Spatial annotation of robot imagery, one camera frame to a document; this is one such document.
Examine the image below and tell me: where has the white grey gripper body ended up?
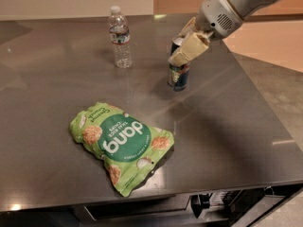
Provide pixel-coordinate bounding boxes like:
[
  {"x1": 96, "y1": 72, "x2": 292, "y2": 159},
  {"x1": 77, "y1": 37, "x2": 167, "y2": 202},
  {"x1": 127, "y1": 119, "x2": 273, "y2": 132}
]
[{"x1": 196, "y1": 0, "x2": 243, "y2": 39}]

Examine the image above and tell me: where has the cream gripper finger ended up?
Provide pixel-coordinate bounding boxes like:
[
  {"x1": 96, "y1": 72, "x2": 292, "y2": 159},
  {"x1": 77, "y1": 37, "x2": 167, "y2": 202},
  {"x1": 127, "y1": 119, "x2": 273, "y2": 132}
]
[
  {"x1": 177, "y1": 17, "x2": 199, "y2": 44},
  {"x1": 169, "y1": 32, "x2": 210, "y2": 67}
]

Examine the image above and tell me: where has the blue silver redbull can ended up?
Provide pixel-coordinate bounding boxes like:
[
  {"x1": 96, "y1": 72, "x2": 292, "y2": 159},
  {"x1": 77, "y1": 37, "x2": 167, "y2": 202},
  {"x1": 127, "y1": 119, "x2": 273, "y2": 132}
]
[{"x1": 168, "y1": 37, "x2": 190, "y2": 92}]

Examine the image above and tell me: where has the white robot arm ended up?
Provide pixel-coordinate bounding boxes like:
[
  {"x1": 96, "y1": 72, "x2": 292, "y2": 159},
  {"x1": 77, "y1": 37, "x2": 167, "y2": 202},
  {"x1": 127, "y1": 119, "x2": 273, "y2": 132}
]
[{"x1": 169, "y1": 0, "x2": 280, "y2": 67}]

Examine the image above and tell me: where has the green rice chip bag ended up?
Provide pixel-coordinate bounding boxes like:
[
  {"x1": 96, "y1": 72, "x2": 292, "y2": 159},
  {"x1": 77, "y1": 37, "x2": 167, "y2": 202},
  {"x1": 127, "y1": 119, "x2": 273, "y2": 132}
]
[{"x1": 69, "y1": 103, "x2": 174, "y2": 197}]

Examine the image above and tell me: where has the clear plastic water bottle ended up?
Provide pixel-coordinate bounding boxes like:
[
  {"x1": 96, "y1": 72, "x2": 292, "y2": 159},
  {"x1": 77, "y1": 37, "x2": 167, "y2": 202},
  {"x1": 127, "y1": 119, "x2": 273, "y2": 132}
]
[{"x1": 108, "y1": 6, "x2": 133, "y2": 68}]

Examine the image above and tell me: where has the black equipment under table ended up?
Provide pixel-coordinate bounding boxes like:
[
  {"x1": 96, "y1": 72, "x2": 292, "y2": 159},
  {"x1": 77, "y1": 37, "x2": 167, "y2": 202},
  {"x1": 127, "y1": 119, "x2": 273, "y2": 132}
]
[{"x1": 190, "y1": 186, "x2": 285, "y2": 221}]

